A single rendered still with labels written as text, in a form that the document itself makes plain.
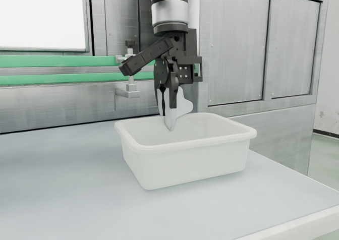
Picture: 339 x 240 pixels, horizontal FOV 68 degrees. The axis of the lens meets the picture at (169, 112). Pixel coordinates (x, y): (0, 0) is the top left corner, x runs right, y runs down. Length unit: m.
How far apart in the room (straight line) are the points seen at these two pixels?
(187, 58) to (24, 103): 0.50
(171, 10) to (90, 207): 0.37
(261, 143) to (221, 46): 0.44
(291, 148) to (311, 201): 0.86
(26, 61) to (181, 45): 0.47
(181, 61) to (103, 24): 0.62
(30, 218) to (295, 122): 1.10
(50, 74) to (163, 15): 0.44
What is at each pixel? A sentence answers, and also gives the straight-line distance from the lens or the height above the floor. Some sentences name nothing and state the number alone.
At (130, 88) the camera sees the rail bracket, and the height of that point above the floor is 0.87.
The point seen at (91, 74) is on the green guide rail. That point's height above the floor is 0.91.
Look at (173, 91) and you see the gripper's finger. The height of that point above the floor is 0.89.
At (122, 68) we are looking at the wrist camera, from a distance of 0.49.
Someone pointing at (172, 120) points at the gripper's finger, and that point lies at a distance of 0.51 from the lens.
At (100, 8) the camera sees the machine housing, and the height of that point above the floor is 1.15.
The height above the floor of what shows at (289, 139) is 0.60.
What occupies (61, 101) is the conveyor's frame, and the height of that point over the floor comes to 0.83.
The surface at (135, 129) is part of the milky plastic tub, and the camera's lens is 0.51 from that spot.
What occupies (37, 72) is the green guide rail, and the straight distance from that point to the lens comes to 0.84.
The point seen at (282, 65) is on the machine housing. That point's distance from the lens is 1.15.
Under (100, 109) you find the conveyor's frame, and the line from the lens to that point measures 0.86.
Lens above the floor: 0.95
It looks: 12 degrees down
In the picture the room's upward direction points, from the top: straight up
